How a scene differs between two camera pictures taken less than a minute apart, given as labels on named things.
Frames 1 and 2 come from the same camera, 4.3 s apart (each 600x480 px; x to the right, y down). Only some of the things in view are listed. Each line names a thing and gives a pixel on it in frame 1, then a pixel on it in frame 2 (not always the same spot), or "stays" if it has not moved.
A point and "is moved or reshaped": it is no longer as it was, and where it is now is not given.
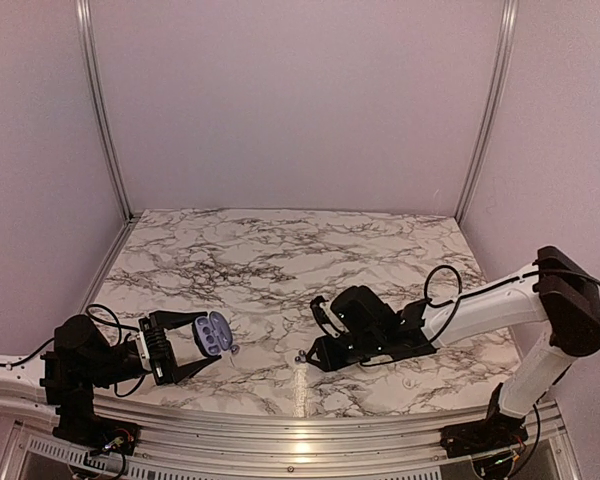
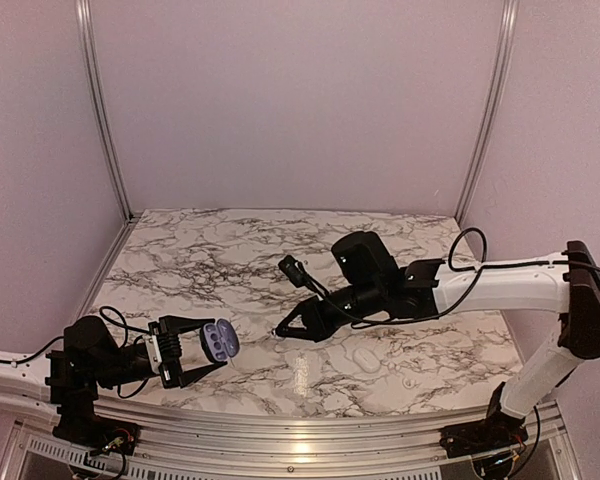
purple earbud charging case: [212, 334] is moved or reshaped
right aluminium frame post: [500, 84] stays
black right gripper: [323, 351] → [318, 326]
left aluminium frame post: [101, 102] stays
